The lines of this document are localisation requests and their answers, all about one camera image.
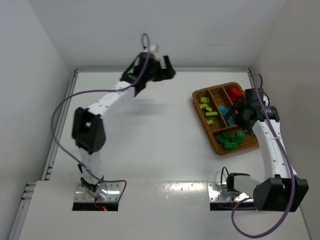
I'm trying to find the cyan lego brick stack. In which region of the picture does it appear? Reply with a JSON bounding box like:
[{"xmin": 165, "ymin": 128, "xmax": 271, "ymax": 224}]
[{"xmin": 220, "ymin": 108, "xmax": 230, "ymax": 116}]

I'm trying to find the green on cyan lego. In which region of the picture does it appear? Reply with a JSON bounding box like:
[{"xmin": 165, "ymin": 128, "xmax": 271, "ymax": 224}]
[{"xmin": 227, "ymin": 117, "xmax": 235, "ymax": 126}]

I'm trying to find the small green lego top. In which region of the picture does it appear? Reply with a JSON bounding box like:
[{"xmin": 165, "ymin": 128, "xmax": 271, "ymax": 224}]
[{"xmin": 237, "ymin": 130, "xmax": 244, "ymax": 138}]

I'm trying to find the lime lego brick stack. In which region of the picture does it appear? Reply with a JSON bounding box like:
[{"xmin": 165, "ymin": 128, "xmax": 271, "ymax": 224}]
[{"xmin": 205, "ymin": 111, "xmax": 218, "ymax": 118}]

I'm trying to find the red lego base brick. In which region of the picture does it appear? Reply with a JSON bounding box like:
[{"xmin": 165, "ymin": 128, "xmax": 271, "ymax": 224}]
[{"xmin": 229, "ymin": 95, "xmax": 239, "ymax": 103}]

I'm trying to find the small lime lego piece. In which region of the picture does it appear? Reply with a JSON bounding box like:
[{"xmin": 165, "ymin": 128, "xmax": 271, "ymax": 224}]
[{"xmin": 207, "ymin": 119, "xmax": 214, "ymax": 125}]

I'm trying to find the lime lego with green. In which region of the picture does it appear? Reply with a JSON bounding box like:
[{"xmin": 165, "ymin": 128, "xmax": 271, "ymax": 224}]
[{"xmin": 199, "ymin": 103, "xmax": 208, "ymax": 109}]

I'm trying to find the small cyan lego brick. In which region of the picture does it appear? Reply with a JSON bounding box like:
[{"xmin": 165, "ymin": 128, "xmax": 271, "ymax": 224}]
[{"xmin": 218, "ymin": 105, "xmax": 225, "ymax": 112}]

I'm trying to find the green rounded lego brick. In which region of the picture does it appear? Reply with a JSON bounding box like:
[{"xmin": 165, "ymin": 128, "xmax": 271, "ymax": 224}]
[{"xmin": 222, "ymin": 131, "xmax": 232, "ymax": 139}]

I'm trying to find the dark green lego brick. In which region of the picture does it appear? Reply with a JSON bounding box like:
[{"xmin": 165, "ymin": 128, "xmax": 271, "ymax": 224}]
[{"xmin": 231, "ymin": 136, "xmax": 243, "ymax": 144}]

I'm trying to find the small lime lego brick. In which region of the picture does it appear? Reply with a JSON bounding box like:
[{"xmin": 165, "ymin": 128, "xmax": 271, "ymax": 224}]
[{"xmin": 203, "ymin": 106, "xmax": 212, "ymax": 113}]

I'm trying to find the thin green lego plate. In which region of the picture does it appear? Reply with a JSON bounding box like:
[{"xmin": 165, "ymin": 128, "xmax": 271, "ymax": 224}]
[{"xmin": 216, "ymin": 134, "xmax": 227, "ymax": 144}]

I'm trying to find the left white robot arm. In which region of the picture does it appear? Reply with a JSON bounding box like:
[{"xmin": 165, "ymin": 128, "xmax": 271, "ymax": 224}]
[{"xmin": 71, "ymin": 52, "xmax": 176, "ymax": 193}]

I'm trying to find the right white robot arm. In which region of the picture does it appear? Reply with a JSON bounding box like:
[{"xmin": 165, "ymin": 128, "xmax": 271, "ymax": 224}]
[{"xmin": 226, "ymin": 88, "xmax": 309, "ymax": 212}]

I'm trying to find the wicker divided basket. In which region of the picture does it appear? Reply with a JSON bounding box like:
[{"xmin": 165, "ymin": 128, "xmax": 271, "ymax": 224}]
[{"xmin": 192, "ymin": 82, "xmax": 259, "ymax": 156}]

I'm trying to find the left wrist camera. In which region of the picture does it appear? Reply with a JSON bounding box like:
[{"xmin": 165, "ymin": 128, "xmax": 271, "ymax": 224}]
[{"xmin": 148, "ymin": 43, "xmax": 160, "ymax": 61}]

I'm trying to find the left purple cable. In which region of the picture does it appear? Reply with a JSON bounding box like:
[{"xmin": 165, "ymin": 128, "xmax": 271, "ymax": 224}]
[{"xmin": 51, "ymin": 32, "xmax": 152, "ymax": 201}]

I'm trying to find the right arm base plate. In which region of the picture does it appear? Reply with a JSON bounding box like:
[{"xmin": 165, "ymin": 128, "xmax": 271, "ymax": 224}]
[{"xmin": 207, "ymin": 181, "xmax": 253, "ymax": 203}]

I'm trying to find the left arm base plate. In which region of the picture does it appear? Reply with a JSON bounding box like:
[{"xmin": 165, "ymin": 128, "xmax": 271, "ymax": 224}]
[{"xmin": 74, "ymin": 182, "xmax": 120, "ymax": 204}]

